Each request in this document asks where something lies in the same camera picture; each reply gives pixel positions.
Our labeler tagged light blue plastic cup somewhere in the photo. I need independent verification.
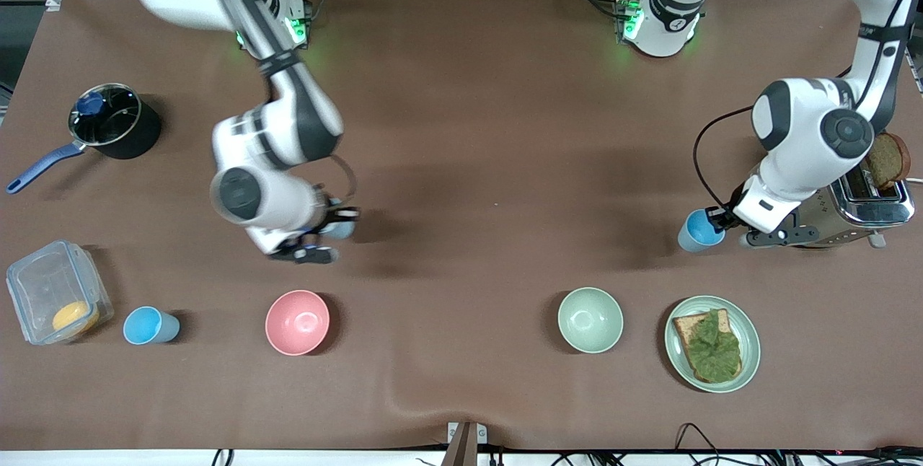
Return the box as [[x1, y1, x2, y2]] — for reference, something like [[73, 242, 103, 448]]
[[123, 306, 181, 346], [677, 209, 726, 252], [320, 209, 358, 241]]

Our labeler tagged pink bowl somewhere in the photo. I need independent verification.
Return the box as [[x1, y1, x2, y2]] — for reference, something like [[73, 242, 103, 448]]
[[265, 289, 331, 356]]

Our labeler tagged beige and chrome toaster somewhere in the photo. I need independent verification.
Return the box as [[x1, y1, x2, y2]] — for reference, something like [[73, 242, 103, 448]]
[[790, 159, 917, 249]]

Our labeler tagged brown bread slice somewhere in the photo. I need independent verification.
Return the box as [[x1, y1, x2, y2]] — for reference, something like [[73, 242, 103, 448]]
[[672, 309, 743, 384]]

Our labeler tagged brown table cloth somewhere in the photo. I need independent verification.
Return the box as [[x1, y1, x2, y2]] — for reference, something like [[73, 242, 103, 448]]
[[0, 0, 923, 452]]

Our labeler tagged dark toast slice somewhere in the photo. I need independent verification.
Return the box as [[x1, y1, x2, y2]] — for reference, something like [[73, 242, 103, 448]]
[[865, 132, 912, 191]]

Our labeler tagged pale green plate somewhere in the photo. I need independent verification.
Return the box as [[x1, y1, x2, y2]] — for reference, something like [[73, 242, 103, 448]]
[[664, 295, 761, 394]]

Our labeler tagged green lettuce leaf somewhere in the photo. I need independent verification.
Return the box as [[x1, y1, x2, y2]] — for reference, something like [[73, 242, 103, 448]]
[[684, 309, 743, 383]]

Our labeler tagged pale green bowl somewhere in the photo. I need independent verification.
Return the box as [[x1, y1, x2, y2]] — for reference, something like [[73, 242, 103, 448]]
[[557, 286, 624, 354]]

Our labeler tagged glass lid with blue knob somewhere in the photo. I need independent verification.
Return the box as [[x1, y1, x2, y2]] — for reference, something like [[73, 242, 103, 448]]
[[69, 84, 142, 147]]

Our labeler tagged orange round fruit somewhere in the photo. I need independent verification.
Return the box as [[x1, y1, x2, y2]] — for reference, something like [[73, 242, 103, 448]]
[[52, 300, 100, 338]]

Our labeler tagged clear plastic food container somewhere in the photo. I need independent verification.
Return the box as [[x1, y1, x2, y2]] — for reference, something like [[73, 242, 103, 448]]
[[6, 239, 115, 346]]

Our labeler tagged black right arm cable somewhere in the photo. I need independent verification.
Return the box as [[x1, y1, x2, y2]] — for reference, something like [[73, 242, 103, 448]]
[[316, 154, 359, 208]]

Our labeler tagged black pot with blue handle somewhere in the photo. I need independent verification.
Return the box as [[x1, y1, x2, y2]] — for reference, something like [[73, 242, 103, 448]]
[[6, 83, 162, 195]]

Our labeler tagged black looped cable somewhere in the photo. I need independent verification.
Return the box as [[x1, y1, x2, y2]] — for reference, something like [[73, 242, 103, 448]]
[[674, 422, 723, 466]]

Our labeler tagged metal table clamp bracket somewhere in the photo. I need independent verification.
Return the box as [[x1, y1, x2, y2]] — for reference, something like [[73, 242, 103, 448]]
[[441, 421, 488, 466]]

